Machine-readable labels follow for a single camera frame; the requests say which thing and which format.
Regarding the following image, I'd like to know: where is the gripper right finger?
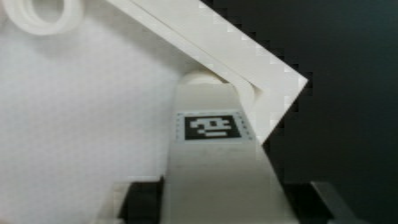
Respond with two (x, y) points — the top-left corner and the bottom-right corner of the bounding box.
(283, 182), (359, 224)

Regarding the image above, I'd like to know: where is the white desk leg with tag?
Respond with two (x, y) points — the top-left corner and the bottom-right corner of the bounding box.
(160, 71), (299, 224)

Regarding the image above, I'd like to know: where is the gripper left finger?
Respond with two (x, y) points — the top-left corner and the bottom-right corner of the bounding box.
(100, 178), (164, 224)

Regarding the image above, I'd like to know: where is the white desk top panel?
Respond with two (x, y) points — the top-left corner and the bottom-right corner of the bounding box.
(0, 0), (308, 224)

